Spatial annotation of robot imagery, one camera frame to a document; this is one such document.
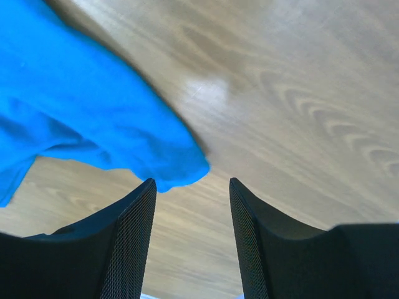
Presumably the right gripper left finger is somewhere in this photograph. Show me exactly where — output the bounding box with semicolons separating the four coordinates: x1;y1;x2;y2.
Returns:
1;179;156;298

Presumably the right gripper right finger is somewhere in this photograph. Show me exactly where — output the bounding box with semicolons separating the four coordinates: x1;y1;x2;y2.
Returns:
229;178;398;298

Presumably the blue t shirt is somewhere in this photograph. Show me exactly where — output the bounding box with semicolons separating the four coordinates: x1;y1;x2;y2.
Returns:
1;1;210;206

